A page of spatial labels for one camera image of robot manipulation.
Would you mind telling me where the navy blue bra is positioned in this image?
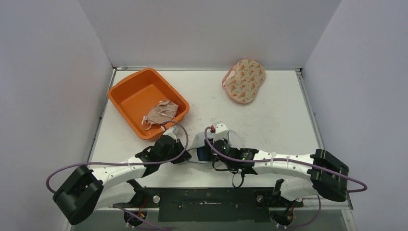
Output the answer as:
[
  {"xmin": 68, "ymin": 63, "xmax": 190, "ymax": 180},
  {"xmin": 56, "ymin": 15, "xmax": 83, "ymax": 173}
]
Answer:
[{"xmin": 197, "ymin": 146, "xmax": 213, "ymax": 162}]

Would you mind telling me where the orange plastic tub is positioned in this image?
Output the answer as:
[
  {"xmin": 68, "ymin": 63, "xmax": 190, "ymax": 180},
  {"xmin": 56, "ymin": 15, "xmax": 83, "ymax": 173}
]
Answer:
[{"xmin": 108, "ymin": 68, "xmax": 190, "ymax": 141}]

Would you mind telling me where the white mesh laundry bag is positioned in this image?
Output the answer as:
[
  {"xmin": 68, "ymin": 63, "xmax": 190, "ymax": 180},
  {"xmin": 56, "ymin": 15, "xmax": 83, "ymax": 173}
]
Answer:
[{"xmin": 187, "ymin": 129, "xmax": 245, "ymax": 164}]

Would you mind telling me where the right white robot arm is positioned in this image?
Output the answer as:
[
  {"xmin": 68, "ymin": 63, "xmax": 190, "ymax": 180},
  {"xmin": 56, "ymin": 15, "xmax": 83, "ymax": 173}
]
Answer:
[{"xmin": 208, "ymin": 140, "xmax": 349, "ymax": 206}]

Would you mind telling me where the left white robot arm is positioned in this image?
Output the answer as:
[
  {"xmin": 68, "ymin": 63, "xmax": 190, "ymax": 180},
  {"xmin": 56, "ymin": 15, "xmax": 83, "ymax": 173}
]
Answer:
[{"xmin": 52, "ymin": 135, "xmax": 191, "ymax": 225}]

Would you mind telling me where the beige bra in tub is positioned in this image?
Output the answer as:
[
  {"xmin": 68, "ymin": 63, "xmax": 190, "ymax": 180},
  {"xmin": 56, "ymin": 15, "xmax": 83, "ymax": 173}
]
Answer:
[{"xmin": 141, "ymin": 100, "xmax": 179, "ymax": 130}]

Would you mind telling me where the floral padded bra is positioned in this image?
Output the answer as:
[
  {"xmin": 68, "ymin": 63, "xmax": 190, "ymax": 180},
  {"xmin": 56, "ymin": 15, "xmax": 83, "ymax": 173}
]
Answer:
[{"xmin": 221, "ymin": 59, "xmax": 266, "ymax": 104}]

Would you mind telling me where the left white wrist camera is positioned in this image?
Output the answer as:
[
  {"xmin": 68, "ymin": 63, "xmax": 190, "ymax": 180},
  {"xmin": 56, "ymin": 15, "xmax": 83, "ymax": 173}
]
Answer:
[{"xmin": 163, "ymin": 126, "xmax": 179, "ymax": 140}]

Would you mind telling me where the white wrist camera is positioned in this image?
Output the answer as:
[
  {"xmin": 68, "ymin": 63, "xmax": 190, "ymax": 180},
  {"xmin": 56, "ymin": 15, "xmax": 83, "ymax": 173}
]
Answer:
[
  {"xmin": 210, "ymin": 122, "xmax": 229, "ymax": 141},
  {"xmin": 163, "ymin": 126, "xmax": 179, "ymax": 140}
]

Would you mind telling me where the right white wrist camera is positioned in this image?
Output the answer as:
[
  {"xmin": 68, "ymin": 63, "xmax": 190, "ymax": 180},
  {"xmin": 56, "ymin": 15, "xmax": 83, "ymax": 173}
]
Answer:
[{"xmin": 210, "ymin": 122, "xmax": 229, "ymax": 141}]

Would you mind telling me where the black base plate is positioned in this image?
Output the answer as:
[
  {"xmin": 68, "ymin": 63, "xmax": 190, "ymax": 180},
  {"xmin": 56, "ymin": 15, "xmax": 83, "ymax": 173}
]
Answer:
[{"xmin": 121, "ymin": 187, "xmax": 304, "ymax": 222}]

